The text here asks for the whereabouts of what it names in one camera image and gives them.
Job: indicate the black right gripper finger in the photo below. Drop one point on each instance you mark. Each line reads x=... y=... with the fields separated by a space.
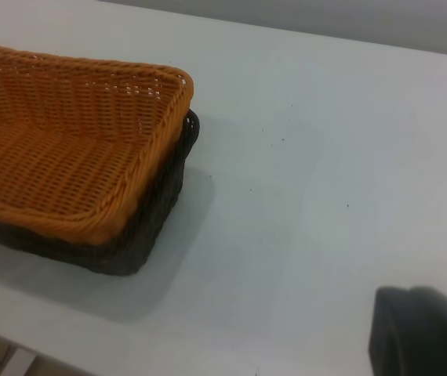
x=427 y=337

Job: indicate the dark brown wicker basket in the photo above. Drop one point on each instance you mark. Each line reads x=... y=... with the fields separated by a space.
x=149 y=243

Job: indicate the orange wicker basket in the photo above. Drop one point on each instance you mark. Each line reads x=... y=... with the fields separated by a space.
x=62 y=145

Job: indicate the white table leg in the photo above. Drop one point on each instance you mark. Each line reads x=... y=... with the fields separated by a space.
x=19 y=364

